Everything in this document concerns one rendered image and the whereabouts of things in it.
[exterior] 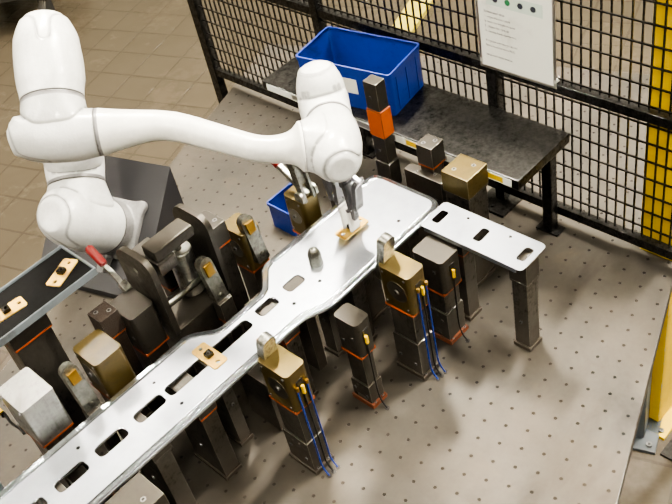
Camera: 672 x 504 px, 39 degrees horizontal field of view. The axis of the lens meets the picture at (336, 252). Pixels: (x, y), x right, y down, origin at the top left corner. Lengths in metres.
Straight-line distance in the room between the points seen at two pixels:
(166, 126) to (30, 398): 0.61
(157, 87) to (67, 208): 2.53
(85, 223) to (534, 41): 1.22
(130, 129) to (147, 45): 3.41
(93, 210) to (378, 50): 0.89
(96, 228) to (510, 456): 1.21
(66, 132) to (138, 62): 3.29
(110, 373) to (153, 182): 0.78
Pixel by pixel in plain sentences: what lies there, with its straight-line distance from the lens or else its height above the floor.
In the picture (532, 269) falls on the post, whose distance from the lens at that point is 2.17.
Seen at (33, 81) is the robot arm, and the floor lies 1.56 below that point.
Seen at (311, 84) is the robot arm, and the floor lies 1.45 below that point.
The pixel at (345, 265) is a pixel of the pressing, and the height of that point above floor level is 1.00.
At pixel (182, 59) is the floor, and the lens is 5.17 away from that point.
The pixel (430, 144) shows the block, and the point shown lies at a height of 1.08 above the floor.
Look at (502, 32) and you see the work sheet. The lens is 2.39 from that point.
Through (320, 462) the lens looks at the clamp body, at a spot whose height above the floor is 0.74.
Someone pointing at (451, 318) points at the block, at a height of 0.78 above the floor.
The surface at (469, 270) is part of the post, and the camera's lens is 2.32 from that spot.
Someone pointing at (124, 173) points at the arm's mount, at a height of 0.95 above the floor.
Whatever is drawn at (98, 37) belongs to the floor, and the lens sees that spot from 5.64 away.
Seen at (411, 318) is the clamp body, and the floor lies 0.91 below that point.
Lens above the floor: 2.49
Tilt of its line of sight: 42 degrees down
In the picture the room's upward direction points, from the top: 14 degrees counter-clockwise
